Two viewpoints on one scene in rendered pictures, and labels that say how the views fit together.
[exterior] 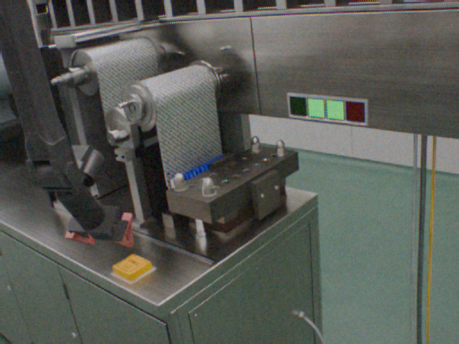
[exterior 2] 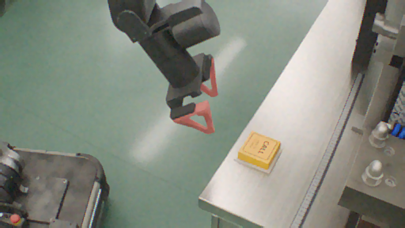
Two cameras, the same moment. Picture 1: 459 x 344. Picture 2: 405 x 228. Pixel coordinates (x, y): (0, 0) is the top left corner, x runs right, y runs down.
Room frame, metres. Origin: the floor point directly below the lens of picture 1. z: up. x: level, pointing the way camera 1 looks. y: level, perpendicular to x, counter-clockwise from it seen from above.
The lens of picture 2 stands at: (0.79, -0.27, 1.58)
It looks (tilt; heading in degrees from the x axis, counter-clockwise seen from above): 45 degrees down; 75
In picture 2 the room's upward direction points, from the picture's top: straight up
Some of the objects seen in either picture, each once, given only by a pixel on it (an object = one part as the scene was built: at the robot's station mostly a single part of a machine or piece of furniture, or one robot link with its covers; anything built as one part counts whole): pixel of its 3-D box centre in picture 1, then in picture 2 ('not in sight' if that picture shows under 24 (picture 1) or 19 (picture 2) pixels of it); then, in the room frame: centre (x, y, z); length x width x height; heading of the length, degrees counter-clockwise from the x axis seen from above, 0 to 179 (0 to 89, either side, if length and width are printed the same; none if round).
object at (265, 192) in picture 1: (266, 194); not in sight; (1.27, -0.11, 0.96); 0.10 x 0.03 x 0.11; 136
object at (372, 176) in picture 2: (208, 185); (375, 170); (1.17, 0.04, 1.05); 0.04 x 0.04 x 0.04
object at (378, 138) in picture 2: (179, 181); (380, 132); (1.23, 0.12, 1.05); 0.04 x 0.04 x 0.04
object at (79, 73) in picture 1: (76, 75); not in sight; (1.49, 0.40, 1.33); 0.06 x 0.06 x 0.06; 46
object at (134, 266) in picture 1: (132, 267); (259, 150); (1.05, 0.25, 0.91); 0.07 x 0.07 x 0.02; 46
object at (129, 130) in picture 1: (132, 175); (380, 77); (1.32, 0.26, 1.05); 0.06 x 0.05 x 0.31; 136
